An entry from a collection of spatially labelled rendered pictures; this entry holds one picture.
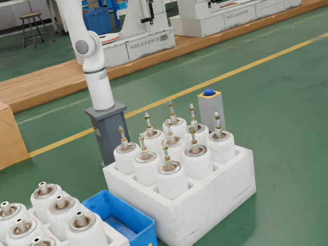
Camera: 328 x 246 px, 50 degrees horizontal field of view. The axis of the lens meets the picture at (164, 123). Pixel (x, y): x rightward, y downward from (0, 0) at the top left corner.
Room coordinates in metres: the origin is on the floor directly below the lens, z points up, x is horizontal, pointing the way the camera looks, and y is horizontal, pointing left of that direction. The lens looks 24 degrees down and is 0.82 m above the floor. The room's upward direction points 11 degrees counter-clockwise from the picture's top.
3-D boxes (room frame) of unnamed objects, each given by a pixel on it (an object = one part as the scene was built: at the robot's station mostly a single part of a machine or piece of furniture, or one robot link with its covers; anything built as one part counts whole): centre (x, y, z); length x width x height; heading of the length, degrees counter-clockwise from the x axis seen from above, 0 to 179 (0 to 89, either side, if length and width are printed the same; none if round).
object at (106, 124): (1.46, 0.24, 0.15); 0.15 x 0.15 x 0.30; 28
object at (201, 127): (1.18, -0.11, 0.25); 0.08 x 0.08 x 0.01
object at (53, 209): (0.85, 0.33, 0.25); 0.08 x 0.08 x 0.01
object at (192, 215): (1.11, -0.01, 0.09); 0.39 x 0.39 x 0.18; 36
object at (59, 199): (0.85, 0.33, 0.26); 0.02 x 0.02 x 0.03
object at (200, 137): (1.18, -0.11, 0.16); 0.10 x 0.10 x 0.18
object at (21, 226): (0.78, 0.43, 0.26); 0.02 x 0.02 x 0.03
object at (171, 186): (0.94, 0.01, 0.16); 0.10 x 0.10 x 0.18
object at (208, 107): (1.34, -0.20, 0.16); 0.07 x 0.07 x 0.31; 36
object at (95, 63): (1.46, 0.24, 0.54); 0.09 x 0.09 x 0.17; 74
